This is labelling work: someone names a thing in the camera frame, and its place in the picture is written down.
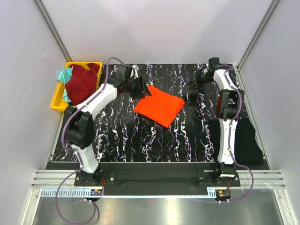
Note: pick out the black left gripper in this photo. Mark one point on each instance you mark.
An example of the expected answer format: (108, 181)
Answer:
(138, 85)

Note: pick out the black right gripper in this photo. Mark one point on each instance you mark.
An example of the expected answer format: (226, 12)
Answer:
(201, 76)

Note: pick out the orange t shirt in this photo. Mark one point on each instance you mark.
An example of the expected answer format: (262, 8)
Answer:
(160, 107)

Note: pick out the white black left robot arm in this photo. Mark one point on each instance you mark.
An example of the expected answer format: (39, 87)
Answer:
(79, 132)

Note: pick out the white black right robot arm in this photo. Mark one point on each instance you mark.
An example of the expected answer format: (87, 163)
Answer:
(228, 111)

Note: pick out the black marble pattern mat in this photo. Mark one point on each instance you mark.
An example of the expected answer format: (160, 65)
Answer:
(125, 136)

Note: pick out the dark red t shirt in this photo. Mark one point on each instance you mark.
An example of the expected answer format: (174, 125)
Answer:
(83, 82)

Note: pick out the teal t shirt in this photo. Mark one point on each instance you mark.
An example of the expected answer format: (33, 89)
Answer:
(64, 77)

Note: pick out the yellow plastic bin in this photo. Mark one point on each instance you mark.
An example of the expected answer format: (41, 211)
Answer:
(57, 102)

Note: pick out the black folded t shirt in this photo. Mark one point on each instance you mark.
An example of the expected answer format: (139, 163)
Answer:
(246, 149)

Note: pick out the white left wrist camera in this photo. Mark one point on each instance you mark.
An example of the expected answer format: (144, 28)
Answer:
(134, 72)

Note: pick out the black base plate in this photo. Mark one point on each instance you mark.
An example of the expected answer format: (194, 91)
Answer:
(173, 166)

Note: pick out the aluminium frame post right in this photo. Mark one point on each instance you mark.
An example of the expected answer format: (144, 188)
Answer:
(263, 24)

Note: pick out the aluminium frame post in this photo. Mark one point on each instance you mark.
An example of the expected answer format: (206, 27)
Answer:
(51, 26)
(263, 24)

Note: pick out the slotted cable duct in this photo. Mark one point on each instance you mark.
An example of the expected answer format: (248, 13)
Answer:
(138, 193)

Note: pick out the aluminium frame post left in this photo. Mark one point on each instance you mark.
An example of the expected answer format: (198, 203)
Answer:
(51, 26)

